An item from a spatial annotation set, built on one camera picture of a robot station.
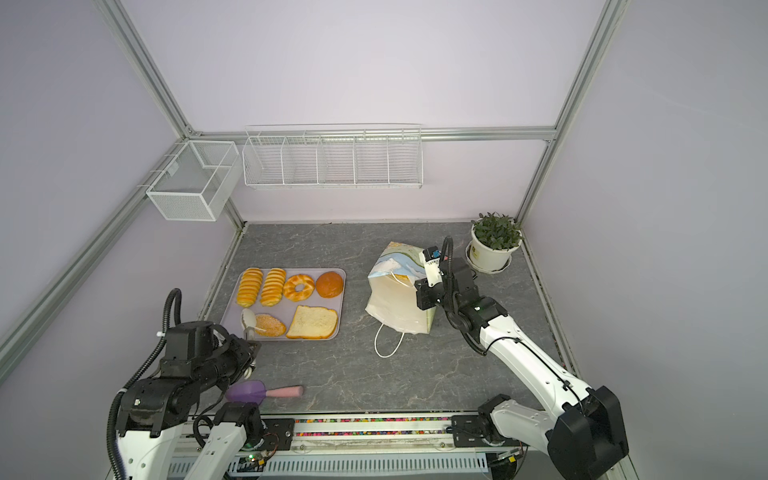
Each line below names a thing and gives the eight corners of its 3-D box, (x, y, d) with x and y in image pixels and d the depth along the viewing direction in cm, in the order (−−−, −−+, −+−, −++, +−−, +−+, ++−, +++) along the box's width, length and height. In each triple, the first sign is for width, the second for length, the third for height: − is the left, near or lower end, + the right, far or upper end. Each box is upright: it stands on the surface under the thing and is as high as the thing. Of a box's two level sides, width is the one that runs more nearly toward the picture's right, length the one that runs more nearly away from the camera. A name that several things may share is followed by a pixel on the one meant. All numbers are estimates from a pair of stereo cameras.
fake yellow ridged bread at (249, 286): (233, 307, 98) (230, 303, 96) (247, 271, 108) (244, 267, 106) (254, 307, 98) (251, 303, 96) (266, 271, 108) (263, 267, 106)
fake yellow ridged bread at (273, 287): (260, 306, 98) (257, 302, 96) (271, 272, 107) (268, 267, 105) (278, 306, 98) (275, 302, 96) (288, 271, 107) (285, 267, 105)
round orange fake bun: (316, 298, 100) (313, 293, 97) (320, 277, 106) (318, 271, 103) (342, 298, 100) (340, 292, 97) (344, 277, 106) (343, 271, 103)
